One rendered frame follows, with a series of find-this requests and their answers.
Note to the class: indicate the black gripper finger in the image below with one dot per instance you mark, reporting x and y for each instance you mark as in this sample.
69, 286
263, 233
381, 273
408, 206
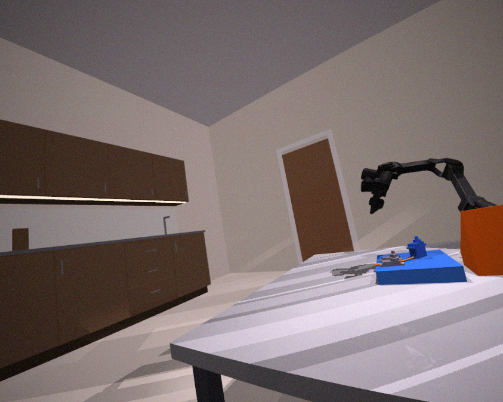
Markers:
378, 192
374, 207

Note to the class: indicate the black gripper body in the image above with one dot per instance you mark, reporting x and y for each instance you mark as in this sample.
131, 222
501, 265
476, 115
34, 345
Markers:
382, 182

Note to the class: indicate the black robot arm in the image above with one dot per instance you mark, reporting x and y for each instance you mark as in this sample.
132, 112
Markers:
454, 172

